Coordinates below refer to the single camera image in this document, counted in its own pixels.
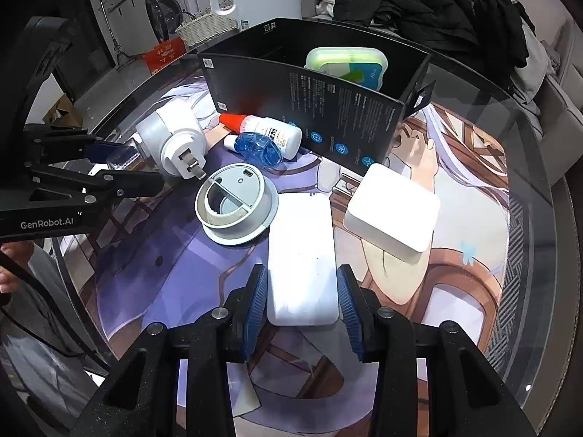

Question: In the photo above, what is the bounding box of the brown cardboard box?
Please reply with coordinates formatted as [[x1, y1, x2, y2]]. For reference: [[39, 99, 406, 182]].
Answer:
[[44, 95, 77, 125]]

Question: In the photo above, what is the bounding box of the white glue bottle red cap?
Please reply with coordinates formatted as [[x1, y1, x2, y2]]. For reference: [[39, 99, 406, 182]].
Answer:
[[219, 113, 303, 161]]

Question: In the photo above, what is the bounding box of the black cable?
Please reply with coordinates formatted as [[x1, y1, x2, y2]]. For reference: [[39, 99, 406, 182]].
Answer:
[[0, 251, 110, 369]]

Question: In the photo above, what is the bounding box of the printed table mat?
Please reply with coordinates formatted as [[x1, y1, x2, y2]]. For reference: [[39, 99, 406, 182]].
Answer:
[[59, 72, 525, 437]]

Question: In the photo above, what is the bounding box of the clear plastic case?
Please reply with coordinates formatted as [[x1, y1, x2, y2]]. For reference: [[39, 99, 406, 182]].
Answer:
[[105, 142, 140, 170]]

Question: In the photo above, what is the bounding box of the red cardboard box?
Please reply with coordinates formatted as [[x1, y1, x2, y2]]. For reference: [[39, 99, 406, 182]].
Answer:
[[143, 38, 188, 74]]

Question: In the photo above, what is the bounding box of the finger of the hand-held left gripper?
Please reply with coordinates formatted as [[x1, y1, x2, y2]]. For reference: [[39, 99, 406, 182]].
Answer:
[[25, 123, 117, 165], [28, 168, 165, 206]]

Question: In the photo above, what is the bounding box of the white rectangular power bank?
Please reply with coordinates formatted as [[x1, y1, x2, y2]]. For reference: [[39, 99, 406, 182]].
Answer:
[[267, 192, 340, 327]]

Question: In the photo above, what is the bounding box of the white square box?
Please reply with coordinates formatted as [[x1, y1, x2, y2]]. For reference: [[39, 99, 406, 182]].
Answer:
[[343, 163, 441, 263]]

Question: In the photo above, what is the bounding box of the metal floor stand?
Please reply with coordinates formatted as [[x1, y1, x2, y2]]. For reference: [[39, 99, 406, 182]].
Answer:
[[97, 0, 134, 70]]

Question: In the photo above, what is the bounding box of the person's left hand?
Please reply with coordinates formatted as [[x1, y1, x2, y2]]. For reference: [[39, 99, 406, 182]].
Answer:
[[0, 242, 29, 294]]

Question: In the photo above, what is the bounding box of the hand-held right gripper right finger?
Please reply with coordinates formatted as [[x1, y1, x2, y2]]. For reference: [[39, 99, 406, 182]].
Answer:
[[337, 264, 543, 437]]

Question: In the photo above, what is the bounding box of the green wet wipes pack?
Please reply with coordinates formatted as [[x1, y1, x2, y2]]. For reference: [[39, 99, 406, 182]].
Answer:
[[305, 47, 391, 92]]

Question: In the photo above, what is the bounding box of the white wicker basket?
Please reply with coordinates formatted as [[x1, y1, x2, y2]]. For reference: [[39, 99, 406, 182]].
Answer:
[[175, 13, 240, 52]]

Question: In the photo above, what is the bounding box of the round white grey device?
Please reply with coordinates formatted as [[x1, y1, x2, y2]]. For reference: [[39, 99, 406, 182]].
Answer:
[[194, 162, 280, 245]]

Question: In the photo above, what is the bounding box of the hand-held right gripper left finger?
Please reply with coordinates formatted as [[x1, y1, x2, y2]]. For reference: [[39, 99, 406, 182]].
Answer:
[[68, 264, 269, 437]]

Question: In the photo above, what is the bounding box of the person's grey clothing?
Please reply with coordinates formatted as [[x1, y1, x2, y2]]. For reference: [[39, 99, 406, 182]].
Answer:
[[0, 236, 112, 422]]

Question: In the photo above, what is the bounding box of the black jacket pile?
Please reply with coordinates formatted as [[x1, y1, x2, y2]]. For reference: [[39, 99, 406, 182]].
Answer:
[[332, 0, 547, 71]]

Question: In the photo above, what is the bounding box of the white plug adapter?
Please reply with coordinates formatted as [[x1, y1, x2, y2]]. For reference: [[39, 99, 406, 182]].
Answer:
[[135, 100, 209, 181]]

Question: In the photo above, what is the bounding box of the black cardboard box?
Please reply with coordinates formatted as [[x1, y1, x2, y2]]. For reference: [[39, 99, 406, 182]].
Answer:
[[197, 17, 433, 177]]

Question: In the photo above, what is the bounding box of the grey sofa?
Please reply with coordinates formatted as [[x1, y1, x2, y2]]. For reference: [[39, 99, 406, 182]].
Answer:
[[505, 16, 583, 187]]

